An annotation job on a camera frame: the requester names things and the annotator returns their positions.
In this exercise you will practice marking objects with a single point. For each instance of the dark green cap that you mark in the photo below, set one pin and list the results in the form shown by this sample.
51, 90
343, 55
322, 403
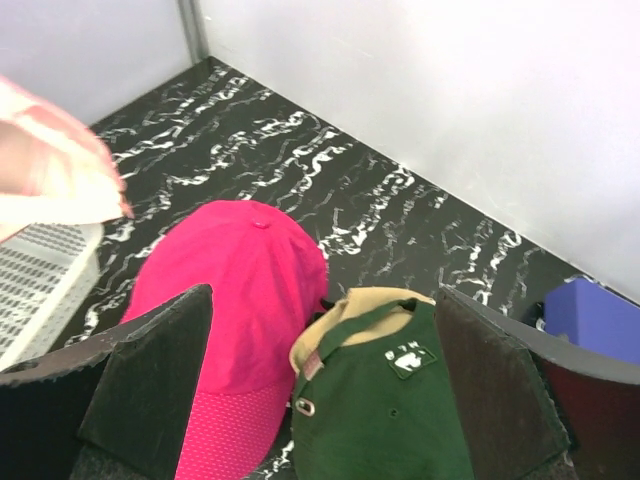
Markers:
373, 400

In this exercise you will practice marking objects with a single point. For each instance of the blue binder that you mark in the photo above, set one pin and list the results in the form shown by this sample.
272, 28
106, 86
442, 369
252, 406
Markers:
593, 318

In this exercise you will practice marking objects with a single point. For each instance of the white plastic basket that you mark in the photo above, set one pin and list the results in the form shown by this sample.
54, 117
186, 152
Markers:
47, 271

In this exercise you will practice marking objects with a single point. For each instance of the red mesh cap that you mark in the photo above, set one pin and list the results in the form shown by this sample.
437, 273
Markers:
267, 277

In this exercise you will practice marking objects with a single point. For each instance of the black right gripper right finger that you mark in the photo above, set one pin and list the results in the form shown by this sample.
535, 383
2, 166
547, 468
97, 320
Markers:
533, 406

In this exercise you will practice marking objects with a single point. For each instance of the pink cap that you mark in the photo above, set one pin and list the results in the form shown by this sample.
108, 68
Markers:
54, 169

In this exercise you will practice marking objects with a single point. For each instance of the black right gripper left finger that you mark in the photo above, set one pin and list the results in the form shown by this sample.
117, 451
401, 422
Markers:
115, 406

